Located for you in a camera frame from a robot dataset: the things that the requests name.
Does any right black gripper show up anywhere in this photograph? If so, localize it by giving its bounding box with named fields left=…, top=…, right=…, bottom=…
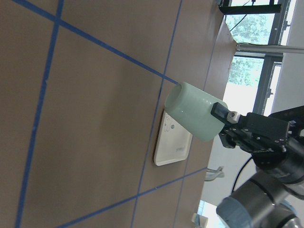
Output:
left=210, top=102, right=304, bottom=171

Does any pale green cup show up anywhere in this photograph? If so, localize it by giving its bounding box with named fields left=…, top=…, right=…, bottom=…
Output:
left=164, top=82, right=227, bottom=142

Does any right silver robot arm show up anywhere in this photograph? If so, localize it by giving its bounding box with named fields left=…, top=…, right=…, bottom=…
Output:
left=211, top=103, right=304, bottom=228

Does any cream rabbit tray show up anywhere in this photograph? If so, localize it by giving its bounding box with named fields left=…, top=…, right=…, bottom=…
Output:
left=153, top=112, right=192, bottom=166

